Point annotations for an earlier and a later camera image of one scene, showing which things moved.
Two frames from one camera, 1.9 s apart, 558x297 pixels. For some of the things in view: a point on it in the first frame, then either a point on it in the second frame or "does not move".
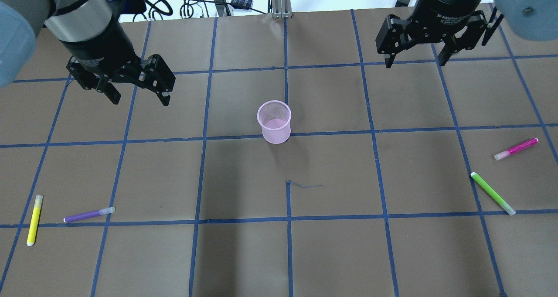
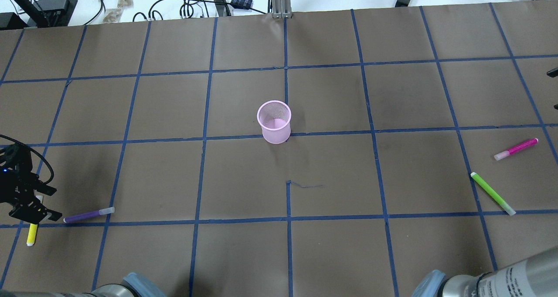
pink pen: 502,154 does not move
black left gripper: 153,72 to 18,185
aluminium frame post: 280,0 does not move
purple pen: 81,216 does not move
